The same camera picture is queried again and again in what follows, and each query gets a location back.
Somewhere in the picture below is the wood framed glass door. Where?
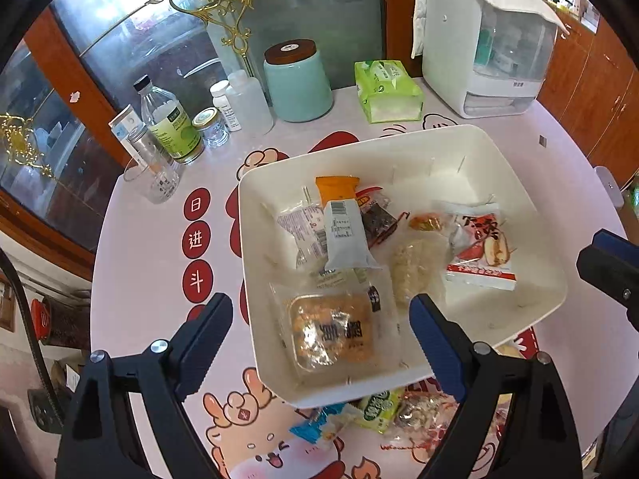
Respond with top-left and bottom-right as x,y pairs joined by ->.
0,0 -> 415,265

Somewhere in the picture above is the wooden cabinet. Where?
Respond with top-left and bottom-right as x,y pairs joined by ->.
536,5 -> 639,190

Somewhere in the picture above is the red white bread print packet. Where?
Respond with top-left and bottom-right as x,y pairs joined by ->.
432,200 -> 517,293

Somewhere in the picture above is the green tissue pack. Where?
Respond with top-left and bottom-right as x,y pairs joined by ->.
354,59 -> 425,125

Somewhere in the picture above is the blue white snack packet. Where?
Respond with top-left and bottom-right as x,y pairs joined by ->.
290,402 -> 360,447

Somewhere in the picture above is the clear cylindrical container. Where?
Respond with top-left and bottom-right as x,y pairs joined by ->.
127,122 -> 173,175

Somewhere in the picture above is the brown and white snack packet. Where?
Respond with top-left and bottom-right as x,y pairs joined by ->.
322,198 -> 383,271

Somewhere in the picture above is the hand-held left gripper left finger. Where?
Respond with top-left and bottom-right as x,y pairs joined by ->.
54,292 -> 234,479

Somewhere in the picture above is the red tin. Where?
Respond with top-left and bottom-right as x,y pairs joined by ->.
30,298 -> 51,340

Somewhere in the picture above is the small green snack packet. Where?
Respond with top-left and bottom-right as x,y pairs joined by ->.
357,389 -> 403,434

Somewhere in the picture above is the small glass jar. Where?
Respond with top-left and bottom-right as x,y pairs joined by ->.
192,108 -> 230,148

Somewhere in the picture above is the small orange candy packet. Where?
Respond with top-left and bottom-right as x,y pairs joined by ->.
408,211 -> 447,233

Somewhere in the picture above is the clear printed snack packet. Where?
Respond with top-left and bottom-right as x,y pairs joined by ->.
276,204 -> 330,273

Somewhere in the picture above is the white countertop appliance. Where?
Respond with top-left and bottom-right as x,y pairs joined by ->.
422,0 -> 559,119

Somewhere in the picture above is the clear cake packet black label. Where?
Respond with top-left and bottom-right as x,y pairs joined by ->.
268,269 -> 403,385

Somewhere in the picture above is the teal canister brown lid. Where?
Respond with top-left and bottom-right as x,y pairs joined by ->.
263,39 -> 334,123

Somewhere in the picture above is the clear bottle green label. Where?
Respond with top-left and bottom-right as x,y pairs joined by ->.
132,74 -> 205,165

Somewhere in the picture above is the white tube box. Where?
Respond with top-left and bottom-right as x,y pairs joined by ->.
109,105 -> 145,160

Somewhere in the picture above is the white squeeze bottle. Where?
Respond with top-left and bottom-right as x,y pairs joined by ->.
227,55 -> 275,135

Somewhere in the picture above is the wooden wall frame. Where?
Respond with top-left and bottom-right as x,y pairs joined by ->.
0,272 -> 16,333

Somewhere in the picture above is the nut brittle packet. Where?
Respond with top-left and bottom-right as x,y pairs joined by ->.
382,392 -> 460,452

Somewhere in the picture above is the clear drinking glass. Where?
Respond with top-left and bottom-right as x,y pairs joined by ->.
122,157 -> 181,204

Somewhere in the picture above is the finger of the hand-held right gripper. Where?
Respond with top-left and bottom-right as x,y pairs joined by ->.
575,228 -> 639,333

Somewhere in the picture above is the white plastic bin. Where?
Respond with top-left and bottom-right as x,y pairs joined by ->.
237,124 -> 569,408

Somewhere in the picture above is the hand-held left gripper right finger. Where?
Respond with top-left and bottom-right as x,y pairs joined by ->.
408,293 -> 584,479

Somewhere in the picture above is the round puffed rice packet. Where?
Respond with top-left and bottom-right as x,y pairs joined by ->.
389,237 -> 450,310

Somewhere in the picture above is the dark woven basket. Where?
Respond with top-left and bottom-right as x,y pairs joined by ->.
37,294 -> 93,350

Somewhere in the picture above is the black cable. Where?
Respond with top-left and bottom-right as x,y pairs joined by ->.
0,247 -> 65,440

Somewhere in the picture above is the dark dried fruit packet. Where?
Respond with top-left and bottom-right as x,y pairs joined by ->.
357,187 -> 400,247

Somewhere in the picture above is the white pill bottle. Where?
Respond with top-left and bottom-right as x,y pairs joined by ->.
210,80 -> 243,133

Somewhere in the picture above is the orange snack packet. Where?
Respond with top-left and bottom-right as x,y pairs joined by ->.
316,176 -> 361,210

